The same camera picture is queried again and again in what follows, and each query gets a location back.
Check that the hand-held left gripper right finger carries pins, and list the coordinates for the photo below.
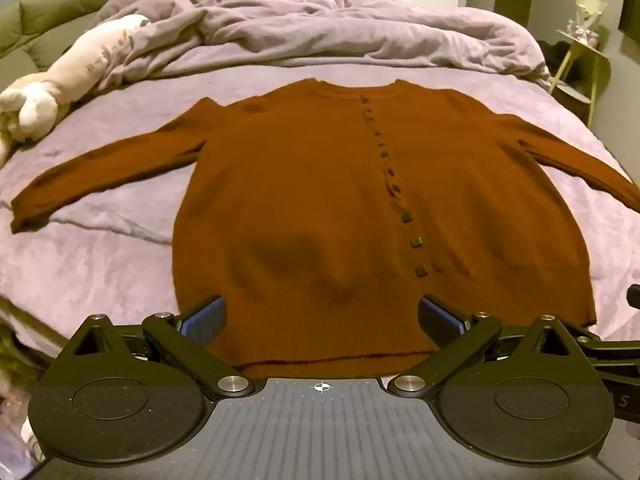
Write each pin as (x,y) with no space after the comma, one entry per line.
(440,320)

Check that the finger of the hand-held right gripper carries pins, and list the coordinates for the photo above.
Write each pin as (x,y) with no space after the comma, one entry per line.
(612,349)

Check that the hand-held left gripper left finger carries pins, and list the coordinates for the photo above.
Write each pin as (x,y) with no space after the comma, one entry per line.
(205,317)

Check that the brown button cardigan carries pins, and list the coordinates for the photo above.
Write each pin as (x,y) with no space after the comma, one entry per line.
(320,210)

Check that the purple bed sheet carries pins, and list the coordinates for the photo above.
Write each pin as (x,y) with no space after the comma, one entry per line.
(100,240)

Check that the white plush toy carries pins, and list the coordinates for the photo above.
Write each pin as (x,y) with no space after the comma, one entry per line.
(75,75)

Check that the yellow-green side table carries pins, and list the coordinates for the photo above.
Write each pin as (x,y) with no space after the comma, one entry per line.
(595,60)

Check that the purple duvet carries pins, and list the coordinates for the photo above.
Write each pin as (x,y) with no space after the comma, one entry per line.
(300,20)

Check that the wrapped flower bouquet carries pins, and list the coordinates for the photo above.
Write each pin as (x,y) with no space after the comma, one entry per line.
(587,10)

